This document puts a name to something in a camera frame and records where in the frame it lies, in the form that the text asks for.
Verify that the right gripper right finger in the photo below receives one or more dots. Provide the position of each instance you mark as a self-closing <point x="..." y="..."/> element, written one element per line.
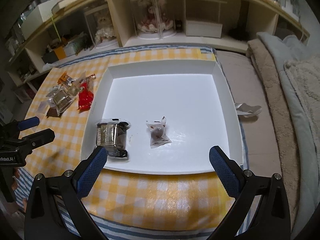
<point x="228" y="171"/>

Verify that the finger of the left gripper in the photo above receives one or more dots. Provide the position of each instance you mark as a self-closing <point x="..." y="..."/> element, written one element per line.
<point x="28" y="123"/>
<point x="38" y="139"/>

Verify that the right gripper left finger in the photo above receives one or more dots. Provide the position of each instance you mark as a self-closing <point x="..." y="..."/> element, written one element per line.
<point x="88" y="170"/>

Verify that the brown chocolate bar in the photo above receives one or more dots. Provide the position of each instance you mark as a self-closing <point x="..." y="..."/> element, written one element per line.
<point x="53" y="112"/>

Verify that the silver foil snack packet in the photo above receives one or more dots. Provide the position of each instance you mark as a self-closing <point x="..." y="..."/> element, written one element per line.
<point x="61" y="101"/>
<point x="111" y="135"/>

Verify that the orange snack bar packet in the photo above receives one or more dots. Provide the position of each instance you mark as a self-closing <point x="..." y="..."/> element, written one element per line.
<point x="65" y="79"/>

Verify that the red snack packet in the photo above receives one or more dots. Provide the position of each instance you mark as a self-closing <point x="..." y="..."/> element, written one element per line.
<point x="85" y="96"/>

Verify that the small clear chocolate ball packet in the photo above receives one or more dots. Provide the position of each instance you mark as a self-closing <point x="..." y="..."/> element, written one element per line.
<point x="158" y="136"/>

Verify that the purple ring candy packet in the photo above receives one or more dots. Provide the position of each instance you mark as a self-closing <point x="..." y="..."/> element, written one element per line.
<point x="43" y="107"/>

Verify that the green white candy packet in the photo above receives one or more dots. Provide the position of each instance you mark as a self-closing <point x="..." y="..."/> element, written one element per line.
<point x="74" y="89"/>

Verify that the crumpled white wrapper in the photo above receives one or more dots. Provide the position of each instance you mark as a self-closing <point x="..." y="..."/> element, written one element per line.
<point x="242" y="109"/>

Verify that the orange box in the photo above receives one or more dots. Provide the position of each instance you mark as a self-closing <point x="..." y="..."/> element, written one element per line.
<point x="60" y="53"/>

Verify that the white tissue box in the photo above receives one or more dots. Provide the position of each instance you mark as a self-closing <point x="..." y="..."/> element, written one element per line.
<point x="73" y="47"/>

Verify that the white cardboard tray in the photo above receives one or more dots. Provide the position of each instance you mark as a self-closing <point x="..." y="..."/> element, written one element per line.
<point x="177" y="111"/>

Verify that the white box on shelf top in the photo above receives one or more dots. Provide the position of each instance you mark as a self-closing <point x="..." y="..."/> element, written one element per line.
<point x="37" y="17"/>

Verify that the doll in white dress case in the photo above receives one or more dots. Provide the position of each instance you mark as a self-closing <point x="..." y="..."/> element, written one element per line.
<point x="100" y="26"/>

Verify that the beige blanket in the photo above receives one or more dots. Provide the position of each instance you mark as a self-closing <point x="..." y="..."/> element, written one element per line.
<point x="302" y="185"/>

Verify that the grey blue blanket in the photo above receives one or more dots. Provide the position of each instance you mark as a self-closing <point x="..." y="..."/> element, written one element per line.
<point x="290" y="48"/>

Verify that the white storage box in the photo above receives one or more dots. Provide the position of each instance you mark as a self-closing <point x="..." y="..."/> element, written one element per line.
<point x="203" y="29"/>

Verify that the wooden shelf headboard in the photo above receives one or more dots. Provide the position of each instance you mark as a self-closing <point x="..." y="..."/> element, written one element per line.
<point x="60" y="31"/>

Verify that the doll in red dress case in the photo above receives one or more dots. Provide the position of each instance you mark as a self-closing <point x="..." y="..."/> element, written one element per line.
<point x="154" y="19"/>

